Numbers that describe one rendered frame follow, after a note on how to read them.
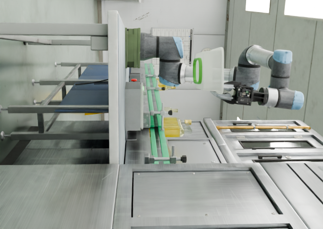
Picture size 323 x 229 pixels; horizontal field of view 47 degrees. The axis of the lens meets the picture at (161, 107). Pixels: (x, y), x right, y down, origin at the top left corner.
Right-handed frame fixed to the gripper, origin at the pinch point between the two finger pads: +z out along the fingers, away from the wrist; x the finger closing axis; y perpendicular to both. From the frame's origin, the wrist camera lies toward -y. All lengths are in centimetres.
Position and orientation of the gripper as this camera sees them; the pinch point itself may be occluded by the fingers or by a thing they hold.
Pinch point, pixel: (213, 90)
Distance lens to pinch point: 149.2
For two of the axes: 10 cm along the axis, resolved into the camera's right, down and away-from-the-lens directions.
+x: -1.2, 9.8, 1.7
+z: -9.9, -1.1, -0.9
